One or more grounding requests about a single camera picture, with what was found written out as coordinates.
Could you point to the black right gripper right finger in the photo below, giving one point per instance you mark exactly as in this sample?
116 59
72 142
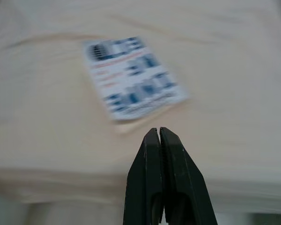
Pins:
187 187

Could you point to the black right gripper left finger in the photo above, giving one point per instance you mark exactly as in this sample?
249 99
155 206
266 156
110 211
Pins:
145 178

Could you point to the white blue lettered book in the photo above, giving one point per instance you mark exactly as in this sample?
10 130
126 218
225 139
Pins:
131 77

